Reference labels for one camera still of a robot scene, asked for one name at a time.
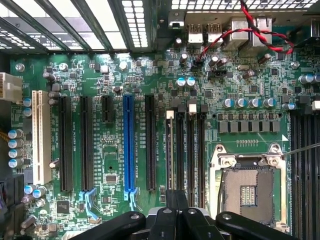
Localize black RAM slot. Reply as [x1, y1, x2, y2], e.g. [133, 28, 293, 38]
[186, 103, 199, 208]
[175, 103, 188, 193]
[197, 103, 210, 208]
[299, 94, 313, 240]
[311, 99, 320, 240]
[165, 109, 176, 192]
[289, 109, 302, 240]

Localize thin metal locking lever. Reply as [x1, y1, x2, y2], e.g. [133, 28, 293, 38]
[216, 171, 225, 218]
[281, 142, 320, 158]

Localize CPU socket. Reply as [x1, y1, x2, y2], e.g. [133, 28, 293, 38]
[208, 143, 289, 232]

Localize long black expansion slot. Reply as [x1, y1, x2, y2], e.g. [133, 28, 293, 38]
[58, 96, 74, 193]
[78, 95, 98, 221]
[144, 93, 158, 192]

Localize blue expansion slot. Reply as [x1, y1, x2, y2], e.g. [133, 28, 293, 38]
[122, 93, 139, 211]

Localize short black expansion slot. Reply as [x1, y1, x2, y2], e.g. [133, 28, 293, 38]
[100, 94, 114, 124]

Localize green motherboard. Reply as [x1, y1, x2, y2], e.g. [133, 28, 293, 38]
[0, 47, 320, 240]

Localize white PCI expansion slot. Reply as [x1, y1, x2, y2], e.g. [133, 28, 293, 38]
[31, 89, 53, 186]

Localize grey metal PC case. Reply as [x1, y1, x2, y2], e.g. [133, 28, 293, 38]
[0, 0, 320, 55]

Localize white power connector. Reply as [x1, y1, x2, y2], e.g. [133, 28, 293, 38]
[0, 71, 24, 105]

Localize yellow black power wires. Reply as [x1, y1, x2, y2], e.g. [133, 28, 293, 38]
[0, 128, 11, 145]

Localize red black twisted wire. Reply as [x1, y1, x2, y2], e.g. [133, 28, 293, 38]
[194, 0, 296, 66]

